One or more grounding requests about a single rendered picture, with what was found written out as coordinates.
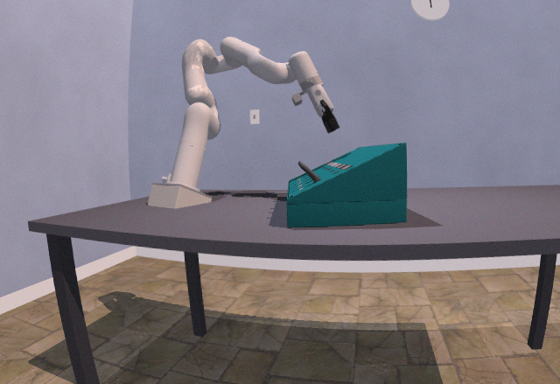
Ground teal switch panel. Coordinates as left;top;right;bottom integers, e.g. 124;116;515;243
287;143;407;227

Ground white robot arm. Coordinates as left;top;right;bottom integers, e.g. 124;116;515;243
162;37;323;192

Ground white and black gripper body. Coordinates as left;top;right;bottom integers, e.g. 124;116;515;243
304;83;334;117

